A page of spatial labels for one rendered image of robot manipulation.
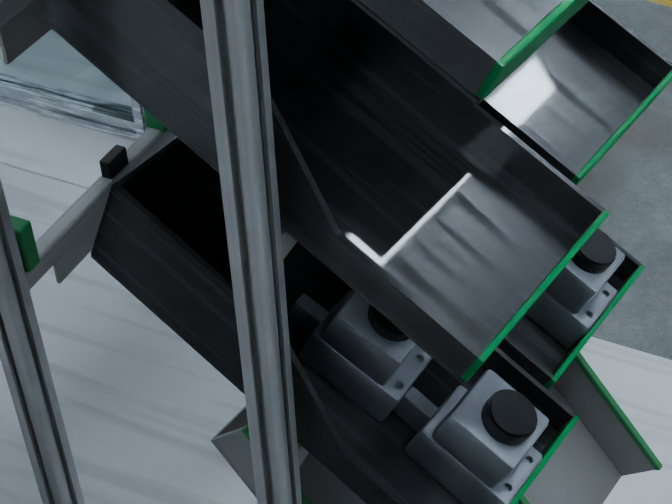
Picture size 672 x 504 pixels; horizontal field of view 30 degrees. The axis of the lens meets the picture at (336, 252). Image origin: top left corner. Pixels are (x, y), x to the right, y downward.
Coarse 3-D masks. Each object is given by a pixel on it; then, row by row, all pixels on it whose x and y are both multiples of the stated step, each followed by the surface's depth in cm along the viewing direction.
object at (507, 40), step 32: (352, 0) 50; (384, 0) 49; (416, 0) 48; (448, 0) 51; (480, 0) 52; (512, 0) 53; (544, 0) 53; (576, 0) 51; (416, 32) 49; (448, 32) 48; (480, 32) 51; (512, 32) 52; (544, 32) 50; (448, 64) 49; (480, 64) 48; (512, 64) 49; (480, 96) 49
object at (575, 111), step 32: (576, 32) 78; (608, 32) 77; (544, 64) 75; (576, 64) 76; (608, 64) 77; (640, 64) 77; (512, 96) 73; (544, 96) 74; (576, 96) 74; (608, 96) 75; (640, 96) 76; (512, 128) 69; (544, 128) 72; (576, 128) 73; (608, 128) 74; (576, 160) 72
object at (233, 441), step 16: (240, 416) 80; (224, 432) 79; (240, 432) 76; (224, 448) 78; (240, 448) 77; (240, 464) 78; (304, 464) 82; (320, 464) 82; (304, 480) 81; (320, 480) 82; (336, 480) 83; (304, 496) 76; (320, 496) 82; (336, 496) 82; (352, 496) 83
